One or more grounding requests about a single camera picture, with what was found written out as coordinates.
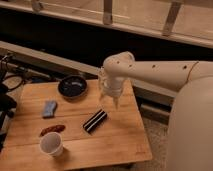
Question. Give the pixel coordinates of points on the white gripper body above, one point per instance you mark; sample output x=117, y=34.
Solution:
x=110, y=85

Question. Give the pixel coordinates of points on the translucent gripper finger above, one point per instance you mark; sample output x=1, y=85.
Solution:
x=102, y=96
x=116, y=102

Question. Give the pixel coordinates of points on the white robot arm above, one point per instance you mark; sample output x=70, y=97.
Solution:
x=190, y=129

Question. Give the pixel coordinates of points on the black white striped eraser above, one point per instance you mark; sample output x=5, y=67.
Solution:
x=93, y=122

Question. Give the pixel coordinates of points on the dark round bowl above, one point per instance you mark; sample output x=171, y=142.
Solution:
x=72, y=86

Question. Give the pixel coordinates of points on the metal window bracket middle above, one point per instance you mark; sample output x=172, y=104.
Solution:
x=107, y=12

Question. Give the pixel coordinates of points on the metal window bracket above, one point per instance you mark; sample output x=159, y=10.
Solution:
x=171, y=17
x=36, y=5
x=107, y=12

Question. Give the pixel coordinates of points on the black equipment with cables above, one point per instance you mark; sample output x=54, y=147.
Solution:
x=7, y=103

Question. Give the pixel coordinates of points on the metal window bracket right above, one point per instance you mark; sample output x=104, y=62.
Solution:
x=171, y=17

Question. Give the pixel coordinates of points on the metal window bracket left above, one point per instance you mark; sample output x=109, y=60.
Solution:
x=36, y=5

